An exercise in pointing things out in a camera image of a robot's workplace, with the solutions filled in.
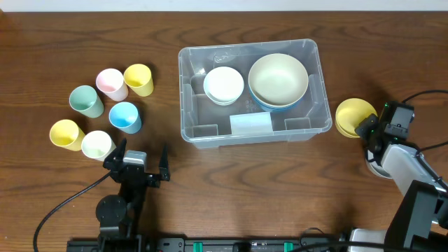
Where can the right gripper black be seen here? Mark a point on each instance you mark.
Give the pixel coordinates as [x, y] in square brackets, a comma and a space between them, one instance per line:
[366, 127]

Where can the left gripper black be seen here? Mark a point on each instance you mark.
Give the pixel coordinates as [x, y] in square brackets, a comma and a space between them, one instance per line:
[136, 176]

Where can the light grey-blue bowl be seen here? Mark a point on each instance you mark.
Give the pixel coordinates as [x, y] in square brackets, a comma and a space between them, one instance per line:
[374, 167]

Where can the yellow bowl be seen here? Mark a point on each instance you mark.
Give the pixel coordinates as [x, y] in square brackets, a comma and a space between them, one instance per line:
[350, 113]

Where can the small white bowl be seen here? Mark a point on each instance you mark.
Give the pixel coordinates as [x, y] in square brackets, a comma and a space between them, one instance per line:
[223, 85]

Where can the large beige bowl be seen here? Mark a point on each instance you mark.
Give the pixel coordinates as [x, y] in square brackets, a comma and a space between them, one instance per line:
[278, 80]

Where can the clear plastic storage bin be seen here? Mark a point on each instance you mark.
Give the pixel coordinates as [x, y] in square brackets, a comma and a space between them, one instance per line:
[207, 125]

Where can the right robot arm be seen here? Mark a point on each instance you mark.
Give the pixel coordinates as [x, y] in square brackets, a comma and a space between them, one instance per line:
[424, 192]

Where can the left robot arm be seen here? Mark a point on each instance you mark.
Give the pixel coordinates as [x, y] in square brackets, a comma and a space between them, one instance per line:
[118, 215]

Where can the pale white-green plastic cup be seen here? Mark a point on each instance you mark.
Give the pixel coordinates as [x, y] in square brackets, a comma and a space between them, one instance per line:
[97, 145]

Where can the blue plastic cup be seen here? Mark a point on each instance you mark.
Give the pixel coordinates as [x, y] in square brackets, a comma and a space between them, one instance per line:
[125, 116]

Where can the yellow plastic cup lower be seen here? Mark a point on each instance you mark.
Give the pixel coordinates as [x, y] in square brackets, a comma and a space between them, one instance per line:
[67, 134]

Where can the yellow plastic cup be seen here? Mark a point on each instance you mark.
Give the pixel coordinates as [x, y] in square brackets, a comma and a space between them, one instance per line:
[139, 78]
[67, 134]

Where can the green plastic cup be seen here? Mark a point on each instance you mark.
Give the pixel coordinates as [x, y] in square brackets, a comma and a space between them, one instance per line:
[85, 100]

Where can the yellow plastic cup upper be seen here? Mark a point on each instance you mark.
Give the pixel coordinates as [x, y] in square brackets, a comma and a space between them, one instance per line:
[139, 78]

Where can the pink plastic cup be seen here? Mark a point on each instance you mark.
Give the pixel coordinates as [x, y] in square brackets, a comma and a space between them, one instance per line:
[111, 83]

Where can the white label on bin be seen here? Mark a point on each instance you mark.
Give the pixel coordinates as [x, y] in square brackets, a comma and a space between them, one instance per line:
[251, 123]

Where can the silver camera on left gripper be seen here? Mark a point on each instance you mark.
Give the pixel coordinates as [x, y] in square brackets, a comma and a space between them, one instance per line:
[135, 157]

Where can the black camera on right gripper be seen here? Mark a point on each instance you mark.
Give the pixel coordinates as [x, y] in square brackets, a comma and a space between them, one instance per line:
[395, 119]

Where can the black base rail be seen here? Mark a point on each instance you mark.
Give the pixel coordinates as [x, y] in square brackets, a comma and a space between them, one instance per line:
[223, 245]

